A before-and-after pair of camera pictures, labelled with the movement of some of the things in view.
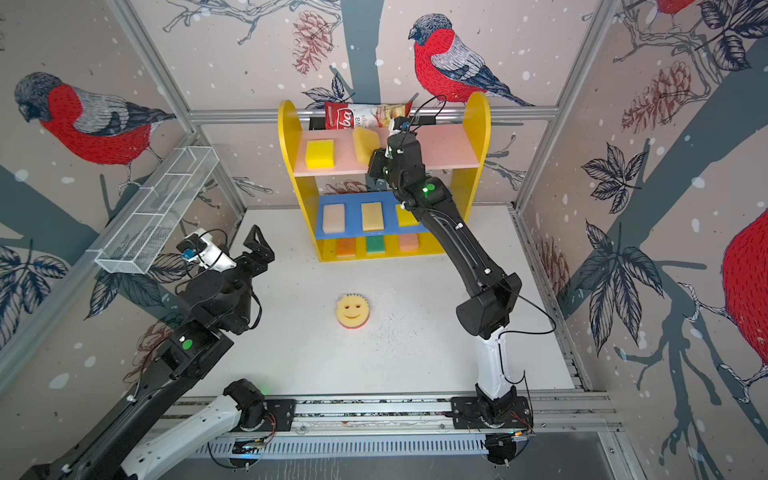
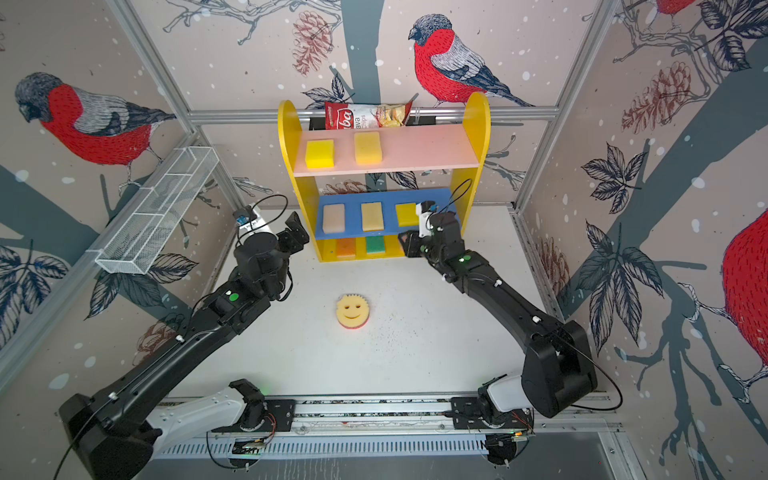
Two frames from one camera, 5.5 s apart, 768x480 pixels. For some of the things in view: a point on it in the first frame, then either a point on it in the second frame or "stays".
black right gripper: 378,164 → 412,241
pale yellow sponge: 372,216 stays
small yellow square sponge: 405,217 stays
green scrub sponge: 375,244 stays
